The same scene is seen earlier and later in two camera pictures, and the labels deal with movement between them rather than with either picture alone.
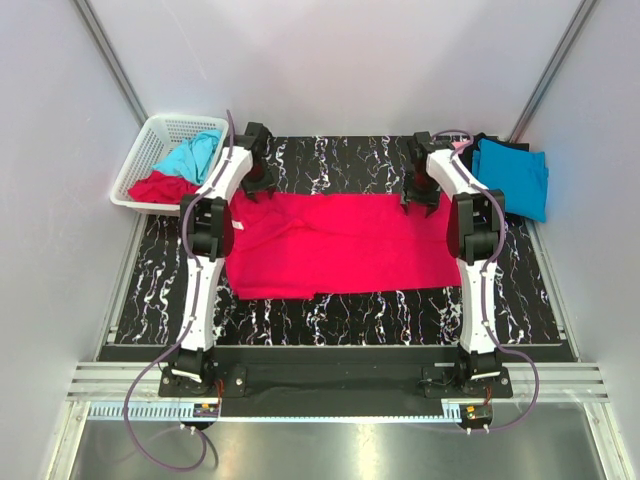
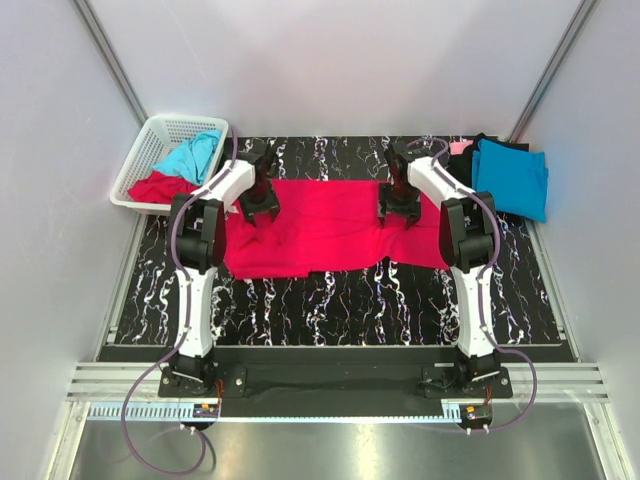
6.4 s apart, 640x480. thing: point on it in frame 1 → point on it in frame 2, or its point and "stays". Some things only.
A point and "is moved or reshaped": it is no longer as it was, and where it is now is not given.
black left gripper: (265, 185) → (268, 206)
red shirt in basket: (161, 188) stays
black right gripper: (429, 200) → (412, 211)
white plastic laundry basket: (161, 135) stays
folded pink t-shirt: (458, 146) stays
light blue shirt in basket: (193, 157) stays
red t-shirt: (292, 245) is moved or reshaped
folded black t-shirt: (467, 155) stays
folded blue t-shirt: (522, 175) stays
